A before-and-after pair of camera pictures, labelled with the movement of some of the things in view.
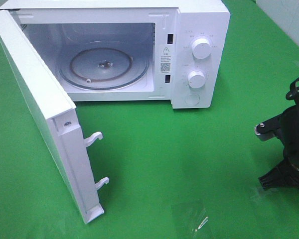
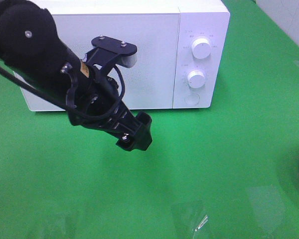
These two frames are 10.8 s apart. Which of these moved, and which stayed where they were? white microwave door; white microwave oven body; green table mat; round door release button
Moved: white microwave door
Stayed: round door release button; white microwave oven body; green table mat
